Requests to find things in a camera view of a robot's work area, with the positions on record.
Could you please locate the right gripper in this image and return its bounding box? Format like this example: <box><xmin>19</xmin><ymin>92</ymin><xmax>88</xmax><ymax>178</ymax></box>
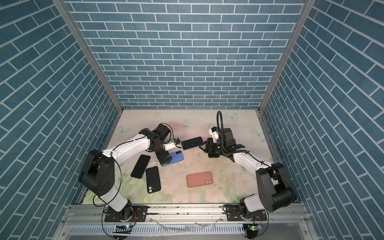
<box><xmin>199</xmin><ymin>140</ymin><xmax>227</xmax><ymax>154</ymax></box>

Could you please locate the blue phone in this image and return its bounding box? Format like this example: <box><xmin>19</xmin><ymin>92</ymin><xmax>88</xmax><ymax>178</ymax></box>
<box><xmin>162</xmin><ymin>151</ymin><xmax>184</xmax><ymax>167</ymax></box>

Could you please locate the black phone case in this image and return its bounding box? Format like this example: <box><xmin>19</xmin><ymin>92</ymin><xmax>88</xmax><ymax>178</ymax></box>
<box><xmin>146</xmin><ymin>166</ymin><xmax>161</xmax><ymax>194</ymax></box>
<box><xmin>208</xmin><ymin>153</ymin><xmax>220</xmax><ymax>158</ymax></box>

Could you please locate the black phone purple edge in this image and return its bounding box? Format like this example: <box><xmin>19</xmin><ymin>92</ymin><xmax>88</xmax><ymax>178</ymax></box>
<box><xmin>182</xmin><ymin>137</ymin><xmax>204</xmax><ymax>150</ymax></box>

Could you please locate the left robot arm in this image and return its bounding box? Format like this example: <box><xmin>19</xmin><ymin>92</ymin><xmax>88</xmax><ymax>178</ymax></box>
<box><xmin>79</xmin><ymin>123</ymin><xmax>176</xmax><ymax>213</ymax></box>

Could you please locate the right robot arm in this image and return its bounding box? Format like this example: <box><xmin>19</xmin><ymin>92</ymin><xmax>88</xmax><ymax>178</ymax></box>
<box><xmin>199</xmin><ymin>138</ymin><xmax>296</xmax><ymax>218</ymax></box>

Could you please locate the black phone far left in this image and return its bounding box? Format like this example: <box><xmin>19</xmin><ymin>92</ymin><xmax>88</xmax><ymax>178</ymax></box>
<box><xmin>131</xmin><ymin>155</ymin><xmax>151</xmax><ymax>179</ymax></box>

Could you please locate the pink phone case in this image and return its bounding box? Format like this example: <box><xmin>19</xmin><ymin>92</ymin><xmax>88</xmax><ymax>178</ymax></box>
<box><xmin>187</xmin><ymin>172</ymin><xmax>214</xmax><ymax>188</ymax></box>

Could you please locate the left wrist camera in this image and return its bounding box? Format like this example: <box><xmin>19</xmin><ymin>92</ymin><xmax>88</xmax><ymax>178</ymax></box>
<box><xmin>164</xmin><ymin>139</ymin><xmax>182</xmax><ymax>151</ymax></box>

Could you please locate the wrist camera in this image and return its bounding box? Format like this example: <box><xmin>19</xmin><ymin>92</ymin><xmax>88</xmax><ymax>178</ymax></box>
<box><xmin>209</xmin><ymin>127</ymin><xmax>220</xmax><ymax>143</ymax></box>
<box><xmin>164</xmin><ymin>139</ymin><xmax>182</xmax><ymax>151</ymax></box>

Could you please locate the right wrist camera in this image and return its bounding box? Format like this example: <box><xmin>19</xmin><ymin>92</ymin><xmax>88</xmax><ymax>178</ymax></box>
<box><xmin>209</xmin><ymin>127</ymin><xmax>220</xmax><ymax>143</ymax></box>

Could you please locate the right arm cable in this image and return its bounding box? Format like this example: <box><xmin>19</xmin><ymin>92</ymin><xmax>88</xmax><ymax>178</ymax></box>
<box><xmin>215</xmin><ymin>110</ymin><xmax>296</xmax><ymax>199</ymax></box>

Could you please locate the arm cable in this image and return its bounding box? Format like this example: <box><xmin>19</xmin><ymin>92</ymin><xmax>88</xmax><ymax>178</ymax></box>
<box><xmin>91</xmin><ymin>122</ymin><xmax>184</xmax><ymax>238</ymax></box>
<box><xmin>215</xmin><ymin>110</ymin><xmax>296</xmax><ymax>199</ymax></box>

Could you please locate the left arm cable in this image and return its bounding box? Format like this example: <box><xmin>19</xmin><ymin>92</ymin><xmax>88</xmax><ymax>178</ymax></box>
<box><xmin>91</xmin><ymin>122</ymin><xmax>184</xmax><ymax>238</ymax></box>

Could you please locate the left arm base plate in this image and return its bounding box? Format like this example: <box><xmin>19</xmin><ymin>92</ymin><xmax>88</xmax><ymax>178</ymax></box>
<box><xmin>103</xmin><ymin>206</ymin><xmax>149</xmax><ymax>223</ymax></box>

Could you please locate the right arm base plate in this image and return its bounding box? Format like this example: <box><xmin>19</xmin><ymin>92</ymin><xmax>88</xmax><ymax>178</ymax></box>
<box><xmin>222</xmin><ymin>204</ymin><xmax>267</xmax><ymax>222</ymax></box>

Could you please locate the white slotted cable duct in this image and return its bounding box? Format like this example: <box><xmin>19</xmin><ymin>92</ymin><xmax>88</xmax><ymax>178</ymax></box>
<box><xmin>68</xmin><ymin>224</ymin><xmax>245</xmax><ymax>237</ymax></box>

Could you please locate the aluminium front rail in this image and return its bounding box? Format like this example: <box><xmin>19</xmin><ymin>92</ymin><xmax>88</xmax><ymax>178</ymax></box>
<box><xmin>62</xmin><ymin>204</ymin><xmax>310</xmax><ymax>226</ymax></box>

